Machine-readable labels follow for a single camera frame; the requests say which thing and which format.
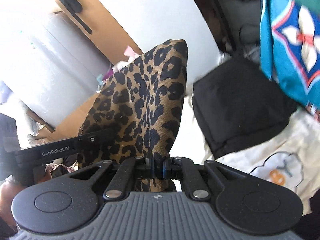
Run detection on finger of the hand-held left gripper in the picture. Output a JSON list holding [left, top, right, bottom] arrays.
[[76, 128, 117, 153]]

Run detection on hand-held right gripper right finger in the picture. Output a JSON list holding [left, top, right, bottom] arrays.
[[162, 156, 248, 200]]

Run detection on folded black garment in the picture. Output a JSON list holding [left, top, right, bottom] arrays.
[[191, 55, 298, 159]]

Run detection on grey plastic-wrapped mattress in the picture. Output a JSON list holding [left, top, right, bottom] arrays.
[[0, 0, 113, 128]]

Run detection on teal printed cloth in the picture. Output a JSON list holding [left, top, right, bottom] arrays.
[[259, 0, 320, 120]]

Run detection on cream printed blanket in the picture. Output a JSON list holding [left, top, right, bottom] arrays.
[[180, 87, 320, 215]]

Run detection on dark cloth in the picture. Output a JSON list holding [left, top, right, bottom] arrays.
[[297, 192, 320, 240]]

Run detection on black bag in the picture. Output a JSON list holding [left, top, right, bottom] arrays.
[[212, 0, 263, 63]]

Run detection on leopard print pants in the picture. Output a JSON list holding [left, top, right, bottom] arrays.
[[77, 39, 188, 193]]

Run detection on cardboard box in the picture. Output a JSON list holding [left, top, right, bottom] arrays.
[[47, 0, 145, 63]]

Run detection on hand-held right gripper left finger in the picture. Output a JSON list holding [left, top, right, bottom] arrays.
[[69, 150, 154, 200]]

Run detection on person's left hand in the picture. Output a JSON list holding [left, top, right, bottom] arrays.
[[0, 180, 29, 230]]

